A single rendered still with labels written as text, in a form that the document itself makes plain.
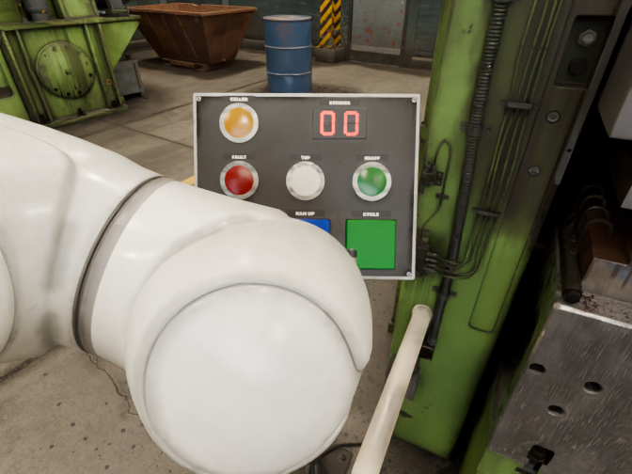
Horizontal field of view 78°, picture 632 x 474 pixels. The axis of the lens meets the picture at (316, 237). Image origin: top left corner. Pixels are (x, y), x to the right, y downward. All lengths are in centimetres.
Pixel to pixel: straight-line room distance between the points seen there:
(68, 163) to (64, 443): 158
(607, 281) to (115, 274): 71
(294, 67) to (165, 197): 489
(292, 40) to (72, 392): 418
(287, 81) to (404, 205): 456
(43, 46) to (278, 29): 236
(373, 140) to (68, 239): 48
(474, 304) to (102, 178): 90
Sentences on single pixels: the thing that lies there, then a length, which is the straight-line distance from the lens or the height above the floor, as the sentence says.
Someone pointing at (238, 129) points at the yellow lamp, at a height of 116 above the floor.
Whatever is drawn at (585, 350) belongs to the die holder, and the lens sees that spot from 79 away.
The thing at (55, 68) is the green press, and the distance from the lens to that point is 490.
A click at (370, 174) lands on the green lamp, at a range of 59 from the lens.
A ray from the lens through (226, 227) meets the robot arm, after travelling 17.
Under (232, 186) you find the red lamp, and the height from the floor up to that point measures 108.
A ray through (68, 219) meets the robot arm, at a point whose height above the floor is 126.
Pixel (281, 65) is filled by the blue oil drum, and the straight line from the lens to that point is 507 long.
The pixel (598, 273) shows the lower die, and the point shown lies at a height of 95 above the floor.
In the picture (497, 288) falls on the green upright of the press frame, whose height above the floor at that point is 76.
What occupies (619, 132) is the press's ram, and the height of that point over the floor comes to 118.
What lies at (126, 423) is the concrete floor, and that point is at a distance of 170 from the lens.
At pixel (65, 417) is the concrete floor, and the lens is 182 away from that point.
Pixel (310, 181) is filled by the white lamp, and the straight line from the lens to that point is 59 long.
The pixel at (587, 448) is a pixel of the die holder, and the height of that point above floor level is 60.
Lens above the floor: 135
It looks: 35 degrees down
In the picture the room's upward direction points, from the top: straight up
